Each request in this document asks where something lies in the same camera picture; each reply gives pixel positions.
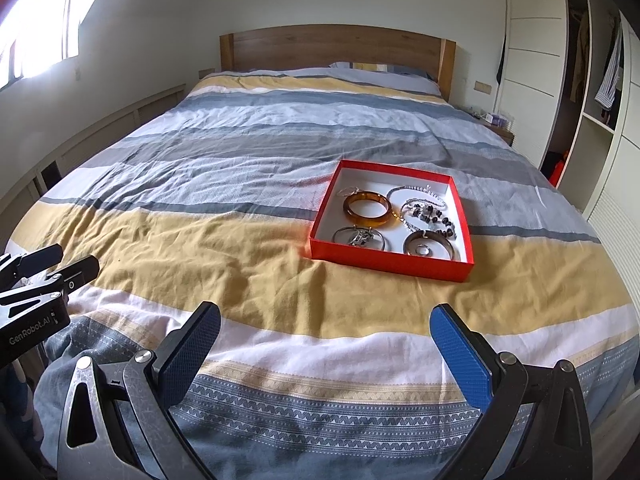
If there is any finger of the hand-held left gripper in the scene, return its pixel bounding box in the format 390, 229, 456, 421
0, 243, 64, 281
0, 254, 100, 306

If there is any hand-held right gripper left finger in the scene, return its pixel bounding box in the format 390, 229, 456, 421
56, 301, 222, 480

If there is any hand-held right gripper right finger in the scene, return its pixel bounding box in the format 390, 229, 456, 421
430, 302, 596, 480

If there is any red jewelry box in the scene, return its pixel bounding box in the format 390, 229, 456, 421
309, 159, 475, 283

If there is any silver beaded necklace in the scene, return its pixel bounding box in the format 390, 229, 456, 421
387, 184, 449, 231

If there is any dark blue cloth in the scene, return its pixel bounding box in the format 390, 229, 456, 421
0, 365, 46, 480

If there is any wide silver bangle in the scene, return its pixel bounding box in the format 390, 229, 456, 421
402, 230, 461, 261

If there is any thin silver bangle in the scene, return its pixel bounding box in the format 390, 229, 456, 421
332, 226, 387, 252

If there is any amber bangle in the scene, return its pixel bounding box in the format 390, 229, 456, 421
343, 190, 393, 227

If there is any striped bed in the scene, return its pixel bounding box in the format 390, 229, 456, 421
5, 67, 631, 480

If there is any red bag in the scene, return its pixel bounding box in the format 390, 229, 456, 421
547, 150, 568, 188

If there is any wooden nightstand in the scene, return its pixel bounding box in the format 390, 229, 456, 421
462, 107, 516, 147

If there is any window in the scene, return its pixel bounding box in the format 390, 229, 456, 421
0, 0, 93, 88

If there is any striped pillow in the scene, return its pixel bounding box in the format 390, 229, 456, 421
329, 61, 436, 81

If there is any striped hanging shirt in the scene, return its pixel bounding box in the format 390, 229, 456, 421
595, 30, 626, 111

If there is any brown hanging garment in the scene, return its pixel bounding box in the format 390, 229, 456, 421
574, 10, 592, 103

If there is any wooden headboard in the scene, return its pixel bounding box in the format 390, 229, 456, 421
220, 24, 457, 103

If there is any white wardrobe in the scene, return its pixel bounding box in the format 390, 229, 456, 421
500, 0, 640, 241

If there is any dark beaded bracelet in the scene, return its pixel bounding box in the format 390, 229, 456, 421
407, 202, 457, 238

